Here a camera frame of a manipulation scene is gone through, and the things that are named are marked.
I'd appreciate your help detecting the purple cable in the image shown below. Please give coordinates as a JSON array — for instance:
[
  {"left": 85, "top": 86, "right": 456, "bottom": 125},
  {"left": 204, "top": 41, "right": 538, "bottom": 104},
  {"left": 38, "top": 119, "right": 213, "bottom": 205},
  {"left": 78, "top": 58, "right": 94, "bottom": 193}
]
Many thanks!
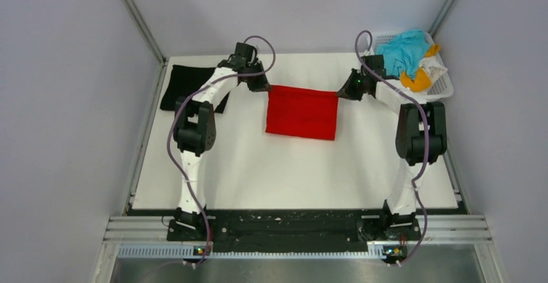
[
  {"left": 355, "top": 30, "right": 431, "bottom": 267},
  {"left": 165, "top": 35, "right": 277, "bottom": 269}
]

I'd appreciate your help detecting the folded black t shirt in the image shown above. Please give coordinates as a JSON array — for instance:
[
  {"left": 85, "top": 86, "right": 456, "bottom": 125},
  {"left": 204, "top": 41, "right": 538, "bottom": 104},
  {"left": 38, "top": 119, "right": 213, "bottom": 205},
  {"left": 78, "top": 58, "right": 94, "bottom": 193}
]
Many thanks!
[{"left": 160, "top": 65, "right": 215, "bottom": 111}]

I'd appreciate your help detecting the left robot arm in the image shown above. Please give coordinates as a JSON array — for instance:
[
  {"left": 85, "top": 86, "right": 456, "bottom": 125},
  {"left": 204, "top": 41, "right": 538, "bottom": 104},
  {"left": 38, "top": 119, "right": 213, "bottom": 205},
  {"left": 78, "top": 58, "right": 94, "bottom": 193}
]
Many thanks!
[{"left": 170, "top": 42, "right": 271, "bottom": 240}]

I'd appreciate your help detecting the light blue t shirt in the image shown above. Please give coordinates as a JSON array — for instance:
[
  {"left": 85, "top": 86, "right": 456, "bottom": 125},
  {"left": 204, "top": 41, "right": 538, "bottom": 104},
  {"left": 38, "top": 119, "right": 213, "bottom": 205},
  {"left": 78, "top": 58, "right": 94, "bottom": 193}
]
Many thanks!
[{"left": 375, "top": 29, "right": 430, "bottom": 79}]

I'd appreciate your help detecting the white t shirt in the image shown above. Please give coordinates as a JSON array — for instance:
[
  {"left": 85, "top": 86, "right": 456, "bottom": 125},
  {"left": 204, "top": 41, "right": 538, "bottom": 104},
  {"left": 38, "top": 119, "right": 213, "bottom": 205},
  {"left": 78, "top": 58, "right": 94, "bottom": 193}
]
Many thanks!
[{"left": 416, "top": 56, "right": 448, "bottom": 90}]

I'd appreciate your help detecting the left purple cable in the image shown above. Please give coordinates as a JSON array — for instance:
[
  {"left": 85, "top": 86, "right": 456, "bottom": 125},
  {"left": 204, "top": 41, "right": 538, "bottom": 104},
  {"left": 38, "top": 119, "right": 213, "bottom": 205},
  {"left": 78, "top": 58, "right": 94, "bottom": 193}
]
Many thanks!
[{"left": 165, "top": 35, "right": 277, "bottom": 269}]

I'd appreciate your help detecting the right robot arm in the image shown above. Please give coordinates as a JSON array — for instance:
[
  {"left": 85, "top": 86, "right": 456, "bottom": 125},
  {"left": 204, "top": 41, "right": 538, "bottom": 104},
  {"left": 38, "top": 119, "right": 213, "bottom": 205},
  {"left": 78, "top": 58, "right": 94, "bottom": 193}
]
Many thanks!
[{"left": 336, "top": 55, "right": 447, "bottom": 240}]

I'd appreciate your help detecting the orange t shirt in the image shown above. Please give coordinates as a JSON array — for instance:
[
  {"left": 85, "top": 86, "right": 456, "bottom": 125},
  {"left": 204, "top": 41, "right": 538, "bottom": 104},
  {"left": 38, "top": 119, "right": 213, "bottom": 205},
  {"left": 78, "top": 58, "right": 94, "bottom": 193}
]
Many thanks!
[{"left": 399, "top": 44, "right": 441, "bottom": 92}]

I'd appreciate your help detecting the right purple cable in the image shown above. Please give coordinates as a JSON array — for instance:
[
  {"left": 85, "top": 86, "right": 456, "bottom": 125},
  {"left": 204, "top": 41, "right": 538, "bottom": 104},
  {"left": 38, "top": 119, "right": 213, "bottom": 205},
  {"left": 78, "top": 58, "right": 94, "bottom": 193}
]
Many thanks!
[{"left": 355, "top": 30, "right": 431, "bottom": 267}]

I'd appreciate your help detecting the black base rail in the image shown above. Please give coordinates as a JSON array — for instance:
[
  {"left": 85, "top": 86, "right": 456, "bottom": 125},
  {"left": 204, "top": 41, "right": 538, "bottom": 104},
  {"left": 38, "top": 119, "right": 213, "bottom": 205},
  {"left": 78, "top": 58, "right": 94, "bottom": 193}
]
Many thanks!
[{"left": 167, "top": 207, "right": 421, "bottom": 253}]

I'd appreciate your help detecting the white plastic laundry basket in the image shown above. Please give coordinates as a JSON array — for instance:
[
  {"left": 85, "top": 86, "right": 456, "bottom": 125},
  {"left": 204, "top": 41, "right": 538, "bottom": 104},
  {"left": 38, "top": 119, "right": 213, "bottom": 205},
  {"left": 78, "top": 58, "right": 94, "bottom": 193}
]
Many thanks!
[{"left": 364, "top": 32, "right": 454, "bottom": 101}]

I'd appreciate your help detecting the red t shirt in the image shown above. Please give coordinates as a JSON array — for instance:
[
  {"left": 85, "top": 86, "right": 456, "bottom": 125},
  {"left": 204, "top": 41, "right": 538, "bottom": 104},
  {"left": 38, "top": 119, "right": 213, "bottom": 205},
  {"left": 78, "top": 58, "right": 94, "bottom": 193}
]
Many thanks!
[{"left": 266, "top": 85, "right": 339, "bottom": 141}]

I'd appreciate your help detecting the aluminium frame rail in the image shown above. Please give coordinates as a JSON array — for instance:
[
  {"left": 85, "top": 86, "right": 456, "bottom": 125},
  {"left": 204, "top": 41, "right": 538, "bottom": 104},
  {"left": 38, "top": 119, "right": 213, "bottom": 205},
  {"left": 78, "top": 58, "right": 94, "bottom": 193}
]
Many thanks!
[{"left": 103, "top": 215, "right": 492, "bottom": 260}]

